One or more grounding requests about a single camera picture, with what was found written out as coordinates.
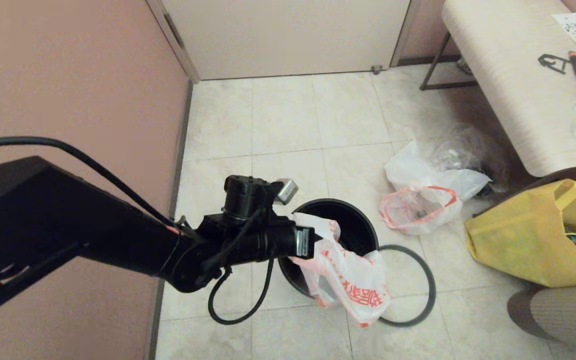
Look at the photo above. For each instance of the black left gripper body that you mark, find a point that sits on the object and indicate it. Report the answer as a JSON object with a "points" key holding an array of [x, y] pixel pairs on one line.
{"points": [[283, 240]]}

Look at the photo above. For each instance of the white red-print trash bag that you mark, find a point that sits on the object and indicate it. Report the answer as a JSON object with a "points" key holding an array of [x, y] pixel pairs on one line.
{"points": [[448, 182], [353, 285]]}

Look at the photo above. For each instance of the black trash bin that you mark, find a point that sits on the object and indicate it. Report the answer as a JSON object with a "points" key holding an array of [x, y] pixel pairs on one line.
{"points": [[353, 220]]}

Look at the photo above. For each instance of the clear bag with black items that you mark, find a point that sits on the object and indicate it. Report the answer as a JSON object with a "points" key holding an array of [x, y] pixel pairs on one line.
{"points": [[468, 145]]}

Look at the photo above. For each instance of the yellow fabric tote bag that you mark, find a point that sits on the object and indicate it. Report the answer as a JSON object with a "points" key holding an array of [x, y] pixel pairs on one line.
{"points": [[518, 245]]}

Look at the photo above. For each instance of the small metal door stopper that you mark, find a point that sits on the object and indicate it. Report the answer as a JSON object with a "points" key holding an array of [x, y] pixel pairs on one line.
{"points": [[377, 70]]}

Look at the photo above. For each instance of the white door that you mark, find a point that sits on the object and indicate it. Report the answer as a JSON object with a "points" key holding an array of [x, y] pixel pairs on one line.
{"points": [[288, 35]]}

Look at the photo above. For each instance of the beige bench with metal legs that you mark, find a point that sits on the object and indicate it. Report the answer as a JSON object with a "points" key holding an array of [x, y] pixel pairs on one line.
{"points": [[508, 65]]}

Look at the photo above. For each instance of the beige ribbed bin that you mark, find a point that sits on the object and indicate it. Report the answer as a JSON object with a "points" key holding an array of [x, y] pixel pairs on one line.
{"points": [[568, 320]]}

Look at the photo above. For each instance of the black metal hook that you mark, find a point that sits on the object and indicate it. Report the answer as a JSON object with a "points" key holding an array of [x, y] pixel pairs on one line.
{"points": [[548, 62]]}

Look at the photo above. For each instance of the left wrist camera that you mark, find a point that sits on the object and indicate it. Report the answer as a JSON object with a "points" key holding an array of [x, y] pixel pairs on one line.
{"points": [[287, 190]]}

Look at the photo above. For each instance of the grey wall baseboard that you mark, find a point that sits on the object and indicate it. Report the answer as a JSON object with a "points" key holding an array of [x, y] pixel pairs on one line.
{"points": [[180, 140]]}

